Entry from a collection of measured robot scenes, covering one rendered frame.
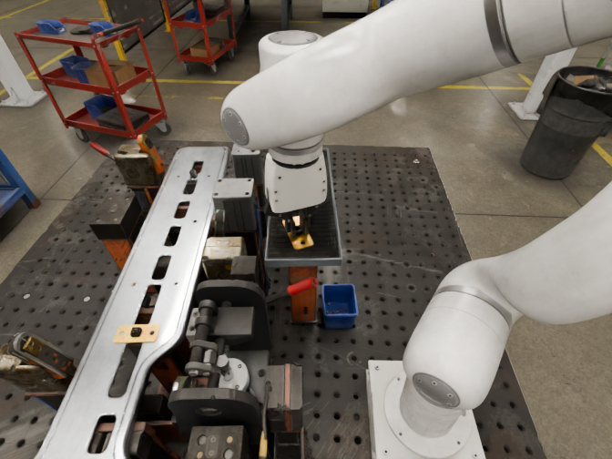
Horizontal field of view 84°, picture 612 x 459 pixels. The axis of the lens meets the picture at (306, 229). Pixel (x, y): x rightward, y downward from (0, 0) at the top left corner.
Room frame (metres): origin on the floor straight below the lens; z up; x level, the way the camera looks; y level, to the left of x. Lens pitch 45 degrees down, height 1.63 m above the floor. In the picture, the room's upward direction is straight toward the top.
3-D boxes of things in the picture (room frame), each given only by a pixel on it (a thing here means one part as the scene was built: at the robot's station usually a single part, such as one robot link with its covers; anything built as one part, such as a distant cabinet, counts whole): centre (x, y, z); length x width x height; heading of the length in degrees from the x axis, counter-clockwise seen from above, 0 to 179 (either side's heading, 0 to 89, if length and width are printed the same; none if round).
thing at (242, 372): (0.23, 0.13, 0.94); 0.18 x 0.13 x 0.49; 1
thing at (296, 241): (0.46, 0.02, 1.17); 0.08 x 0.04 x 0.01; 20
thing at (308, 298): (0.57, 0.01, 0.92); 0.10 x 0.08 x 0.45; 1
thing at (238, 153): (0.92, 0.18, 0.88); 0.11 x 0.10 x 0.36; 91
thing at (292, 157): (0.46, 0.01, 1.35); 0.09 x 0.08 x 0.03; 110
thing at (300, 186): (0.45, 0.02, 1.29); 0.10 x 0.07 x 0.11; 110
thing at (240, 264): (0.43, 0.13, 0.90); 0.05 x 0.05 x 0.40; 1
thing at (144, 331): (0.33, 0.34, 1.01); 0.08 x 0.04 x 0.01; 91
